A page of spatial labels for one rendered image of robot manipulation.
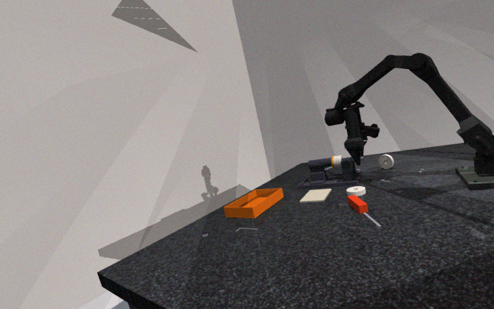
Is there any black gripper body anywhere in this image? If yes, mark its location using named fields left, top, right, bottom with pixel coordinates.
left=344, top=120, right=367, bottom=148

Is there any orange-handled screwdriver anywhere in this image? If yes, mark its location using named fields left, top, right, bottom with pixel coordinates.
left=347, top=195, right=382, bottom=227

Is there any orange open tray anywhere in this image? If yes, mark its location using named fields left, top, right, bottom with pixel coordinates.
left=223, top=189, right=284, bottom=218

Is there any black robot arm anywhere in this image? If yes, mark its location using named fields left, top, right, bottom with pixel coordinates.
left=325, top=53, right=494, bottom=176

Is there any cream short cylindrical disc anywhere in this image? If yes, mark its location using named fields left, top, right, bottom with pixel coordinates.
left=378, top=154, right=394, bottom=169

